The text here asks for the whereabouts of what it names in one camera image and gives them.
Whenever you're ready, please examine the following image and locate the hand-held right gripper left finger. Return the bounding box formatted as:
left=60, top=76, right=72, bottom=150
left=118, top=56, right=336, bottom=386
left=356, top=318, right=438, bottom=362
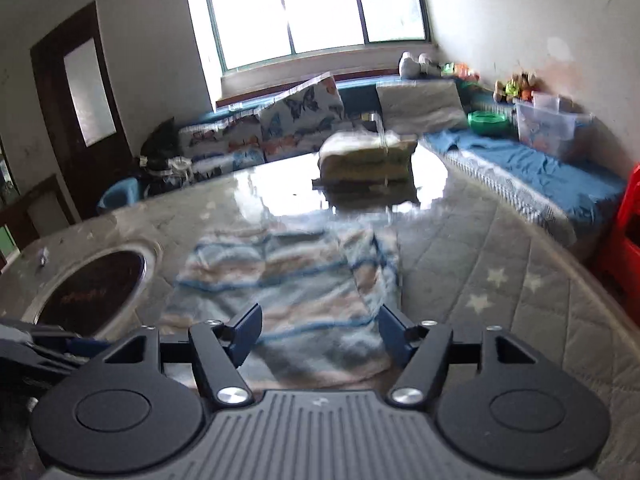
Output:
left=102, top=302, right=264, bottom=408

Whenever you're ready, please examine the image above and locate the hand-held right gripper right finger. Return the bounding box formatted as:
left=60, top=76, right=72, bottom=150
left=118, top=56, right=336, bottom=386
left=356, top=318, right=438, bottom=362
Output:
left=377, top=304, right=536, bottom=406

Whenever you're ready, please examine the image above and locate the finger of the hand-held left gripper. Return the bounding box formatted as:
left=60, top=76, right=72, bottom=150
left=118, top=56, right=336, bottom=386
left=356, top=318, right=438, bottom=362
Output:
left=30, top=325, right=110, bottom=367

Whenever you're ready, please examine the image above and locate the blue beige striped towel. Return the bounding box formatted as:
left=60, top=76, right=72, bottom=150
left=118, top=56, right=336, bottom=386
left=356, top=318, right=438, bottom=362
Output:
left=164, top=226, right=402, bottom=382

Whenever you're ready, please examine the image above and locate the round black induction cooktop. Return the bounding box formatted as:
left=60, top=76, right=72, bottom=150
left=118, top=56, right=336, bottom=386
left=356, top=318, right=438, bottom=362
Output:
left=33, top=246, right=152, bottom=340

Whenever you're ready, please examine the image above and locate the dark wooden glass cabinet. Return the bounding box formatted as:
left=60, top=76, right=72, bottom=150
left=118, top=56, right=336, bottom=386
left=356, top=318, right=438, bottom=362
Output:
left=0, top=145, right=76, bottom=267

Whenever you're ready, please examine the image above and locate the blue plastic chair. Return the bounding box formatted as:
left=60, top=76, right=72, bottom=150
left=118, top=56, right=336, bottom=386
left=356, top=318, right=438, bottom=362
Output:
left=97, top=177, right=141, bottom=212

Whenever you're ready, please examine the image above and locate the folded butterfly print blanket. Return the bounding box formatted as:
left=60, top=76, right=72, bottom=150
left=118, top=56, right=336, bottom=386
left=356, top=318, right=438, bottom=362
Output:
left=192, top=149, right=267, bottom=182

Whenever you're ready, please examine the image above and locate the white crumpled cloth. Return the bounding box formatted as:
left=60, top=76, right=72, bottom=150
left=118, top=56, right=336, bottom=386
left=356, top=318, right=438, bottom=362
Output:
left=169, top=157, right=194, bottom=182

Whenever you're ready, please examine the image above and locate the butterfly print pillow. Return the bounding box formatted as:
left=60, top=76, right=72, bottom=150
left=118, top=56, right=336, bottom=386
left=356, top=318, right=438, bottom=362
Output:
left=257, top=74, right=347, bottom=155
left=177, top=114, right=267, bottom=162

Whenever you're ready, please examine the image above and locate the black bag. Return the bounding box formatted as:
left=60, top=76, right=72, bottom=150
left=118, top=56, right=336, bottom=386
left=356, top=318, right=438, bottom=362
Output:
left=139, top=117, right=194, bottom=197

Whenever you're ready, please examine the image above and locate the blue bed sheet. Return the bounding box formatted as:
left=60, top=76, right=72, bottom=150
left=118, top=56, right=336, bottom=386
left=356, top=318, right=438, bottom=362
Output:
left=424, top=129, right=629, bottom=262

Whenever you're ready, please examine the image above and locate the white pillow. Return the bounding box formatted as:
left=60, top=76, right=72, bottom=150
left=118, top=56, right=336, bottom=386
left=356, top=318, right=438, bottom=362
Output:
left=375, top=78, right=467, bottom=134

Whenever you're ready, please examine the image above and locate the green plastic bowl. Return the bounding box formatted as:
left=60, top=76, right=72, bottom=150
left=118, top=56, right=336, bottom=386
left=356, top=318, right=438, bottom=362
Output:
left=467, top=109, right=509, bottom=137

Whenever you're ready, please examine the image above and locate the dark wooden door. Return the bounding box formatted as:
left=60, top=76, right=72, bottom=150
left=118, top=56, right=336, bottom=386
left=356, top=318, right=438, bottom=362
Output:
left=30, top=2, right=135, bottom=222

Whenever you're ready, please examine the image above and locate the clear plastic storage box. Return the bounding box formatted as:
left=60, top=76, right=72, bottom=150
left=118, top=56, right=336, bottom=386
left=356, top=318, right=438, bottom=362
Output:
left=513, top=92, right=592, bottom=162

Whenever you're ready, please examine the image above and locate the white plush toy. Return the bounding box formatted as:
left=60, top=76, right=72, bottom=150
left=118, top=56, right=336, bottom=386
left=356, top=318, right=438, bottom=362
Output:
left=398, top=52, right=442, bottom=81

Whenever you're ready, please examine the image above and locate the group of plush toys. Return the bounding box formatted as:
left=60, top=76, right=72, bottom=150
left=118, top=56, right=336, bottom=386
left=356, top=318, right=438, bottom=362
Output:
left=493, top=72, right=544, bottom=106

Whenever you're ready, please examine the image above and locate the green framed window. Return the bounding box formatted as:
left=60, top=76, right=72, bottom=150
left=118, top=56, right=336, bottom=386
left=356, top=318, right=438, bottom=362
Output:
left=199, top=0, right=432, bottom=74

